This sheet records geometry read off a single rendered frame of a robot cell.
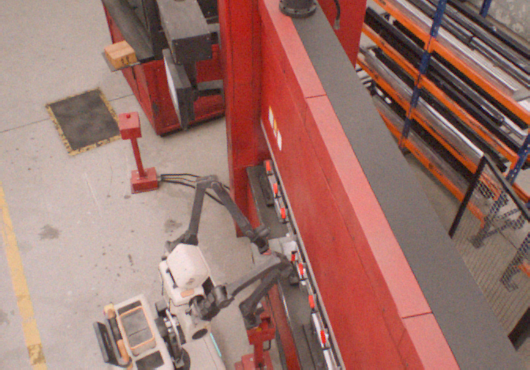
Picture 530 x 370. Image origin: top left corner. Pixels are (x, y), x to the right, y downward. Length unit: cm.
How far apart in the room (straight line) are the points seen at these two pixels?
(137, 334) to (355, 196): 175
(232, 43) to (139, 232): 215
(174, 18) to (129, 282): 214
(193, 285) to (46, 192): 266
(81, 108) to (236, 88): 289
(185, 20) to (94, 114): 264
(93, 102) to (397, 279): 477
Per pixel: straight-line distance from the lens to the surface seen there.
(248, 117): 368
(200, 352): 390
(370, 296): 207
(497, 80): 418
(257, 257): 338
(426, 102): 494
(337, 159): 213
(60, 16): 765
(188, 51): 346
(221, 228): 476
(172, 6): 371
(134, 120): 462
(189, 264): 292
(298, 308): 336
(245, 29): 327
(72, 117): 601
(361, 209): 198
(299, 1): 286
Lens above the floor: 382
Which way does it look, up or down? 48 degrees down
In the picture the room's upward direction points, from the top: straight up
